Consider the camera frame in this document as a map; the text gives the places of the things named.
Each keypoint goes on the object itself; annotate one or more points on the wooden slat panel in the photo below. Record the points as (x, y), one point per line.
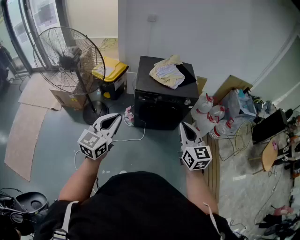
(212, 168)

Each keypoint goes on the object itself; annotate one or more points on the black monitor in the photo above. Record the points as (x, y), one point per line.
(269, 126)

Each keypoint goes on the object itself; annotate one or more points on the person's black shirt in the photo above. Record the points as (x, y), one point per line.
(140, 206)

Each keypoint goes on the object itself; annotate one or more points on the person's left forearm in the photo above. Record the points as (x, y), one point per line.
(82, 178)

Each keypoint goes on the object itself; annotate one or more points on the brown cardboard piece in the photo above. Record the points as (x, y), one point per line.
(201, 84)

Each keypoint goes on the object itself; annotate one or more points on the person's right forearm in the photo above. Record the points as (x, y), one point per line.
(199, 187)

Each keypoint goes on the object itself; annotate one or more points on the black box with yellow lid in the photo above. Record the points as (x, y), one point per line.
(114, 70)

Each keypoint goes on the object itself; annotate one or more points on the clear plastic bag of items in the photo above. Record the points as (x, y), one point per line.
(241, 105)

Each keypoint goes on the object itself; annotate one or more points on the flat cardboard sheet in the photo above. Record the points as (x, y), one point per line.
(35, 93)
(23, 140)

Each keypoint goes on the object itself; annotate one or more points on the white dotted cloth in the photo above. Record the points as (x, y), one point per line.
(170, 71)

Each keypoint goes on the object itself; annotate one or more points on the black washing machine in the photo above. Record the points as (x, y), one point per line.
(164, 112)

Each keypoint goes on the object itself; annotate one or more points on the black pedestal fan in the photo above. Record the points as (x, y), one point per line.
(95, 112)

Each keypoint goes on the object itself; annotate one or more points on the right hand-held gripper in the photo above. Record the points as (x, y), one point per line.
(197, 157)

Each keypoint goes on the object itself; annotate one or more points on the printed cardboard box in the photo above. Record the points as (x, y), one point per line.
(70, 100)

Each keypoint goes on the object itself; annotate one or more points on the pink cloth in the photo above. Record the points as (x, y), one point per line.
(283, 210)

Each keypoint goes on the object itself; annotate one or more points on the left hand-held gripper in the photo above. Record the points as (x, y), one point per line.
(92, 145)

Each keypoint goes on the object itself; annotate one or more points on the black round device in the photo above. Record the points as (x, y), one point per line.
(32, 204)

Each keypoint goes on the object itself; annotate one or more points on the round wooden stool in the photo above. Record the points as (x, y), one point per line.
(269, 154)

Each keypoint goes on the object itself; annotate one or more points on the black cloth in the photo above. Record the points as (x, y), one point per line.
(187, 75)

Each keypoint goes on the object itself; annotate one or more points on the glass door with black frame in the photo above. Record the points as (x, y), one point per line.
(14, 35)

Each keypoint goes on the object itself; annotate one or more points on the pale yellow cloth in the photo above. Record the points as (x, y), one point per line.
(161, 77)

